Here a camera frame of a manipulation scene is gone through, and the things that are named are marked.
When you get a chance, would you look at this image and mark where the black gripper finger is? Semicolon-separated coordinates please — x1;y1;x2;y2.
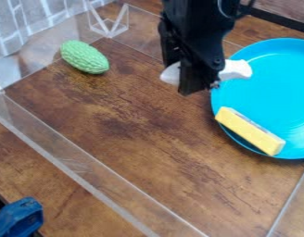
160;32;179;67
178;53;226;96

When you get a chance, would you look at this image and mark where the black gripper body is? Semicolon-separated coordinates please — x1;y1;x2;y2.
158;0;258;72

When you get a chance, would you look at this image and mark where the yellow rectangular block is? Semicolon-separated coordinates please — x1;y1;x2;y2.
215;106;286;156

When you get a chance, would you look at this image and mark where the blue round plate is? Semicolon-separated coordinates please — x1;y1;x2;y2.
211;38;304;160

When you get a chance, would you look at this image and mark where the green bumpy toy gourd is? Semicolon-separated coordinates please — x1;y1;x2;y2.
60;40;110;74

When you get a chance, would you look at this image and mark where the grey checked curtain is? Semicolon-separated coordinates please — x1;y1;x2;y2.
0;0;114;57

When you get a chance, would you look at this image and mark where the clear acrylic back wall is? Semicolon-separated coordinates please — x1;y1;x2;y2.
0;0;243;91

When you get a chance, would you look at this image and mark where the clear acrylic wall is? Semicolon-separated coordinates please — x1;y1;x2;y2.
0;91;208;237
266;173;304;237
0;0;243;91

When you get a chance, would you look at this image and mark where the clear acrylic front wall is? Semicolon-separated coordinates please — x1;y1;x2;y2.
0;91;208;237

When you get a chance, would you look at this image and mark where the clear acrylic right wall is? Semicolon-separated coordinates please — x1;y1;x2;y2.
266;173;304;237

